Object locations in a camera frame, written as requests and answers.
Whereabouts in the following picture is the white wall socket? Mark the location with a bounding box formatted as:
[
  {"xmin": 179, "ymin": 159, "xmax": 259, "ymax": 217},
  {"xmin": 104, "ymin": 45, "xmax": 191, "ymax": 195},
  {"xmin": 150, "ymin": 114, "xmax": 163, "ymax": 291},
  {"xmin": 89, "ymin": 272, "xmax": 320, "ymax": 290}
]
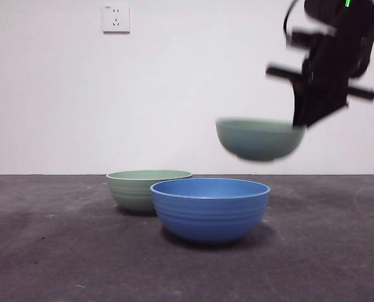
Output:
[{"xmin": 102, "ymin": 4, "xmax": 131, "ymax": 35}]

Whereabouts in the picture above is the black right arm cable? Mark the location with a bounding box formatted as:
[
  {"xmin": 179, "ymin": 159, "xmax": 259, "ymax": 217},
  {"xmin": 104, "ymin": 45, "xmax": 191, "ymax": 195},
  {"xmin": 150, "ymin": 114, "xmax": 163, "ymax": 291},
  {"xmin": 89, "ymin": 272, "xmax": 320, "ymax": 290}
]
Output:
[{"xmin": 282, "ymin": 0, "xmax": 300, "ymax": 42}]

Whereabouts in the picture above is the blue ribbed bowl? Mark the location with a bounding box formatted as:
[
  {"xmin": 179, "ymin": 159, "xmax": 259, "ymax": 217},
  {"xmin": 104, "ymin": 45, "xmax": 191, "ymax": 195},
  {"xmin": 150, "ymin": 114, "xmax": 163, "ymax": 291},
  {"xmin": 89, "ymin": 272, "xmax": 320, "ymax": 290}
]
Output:
[{"xmin": 149, "ymin": 177, "xmax": 271, "ymax": 246}]

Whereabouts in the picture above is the green ribbed bowl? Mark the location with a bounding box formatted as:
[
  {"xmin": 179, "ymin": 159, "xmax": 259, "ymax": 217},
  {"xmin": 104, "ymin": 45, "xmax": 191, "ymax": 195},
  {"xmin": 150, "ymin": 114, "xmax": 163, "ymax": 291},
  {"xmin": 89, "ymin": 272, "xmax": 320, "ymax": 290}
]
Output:
[
  {"xmin": 215, "ymin": 117, "xmax": 307, "ymax": 163},
  {"xmin": 106, "ymin": 170, "xmax": 193, "ymax": 215}
]

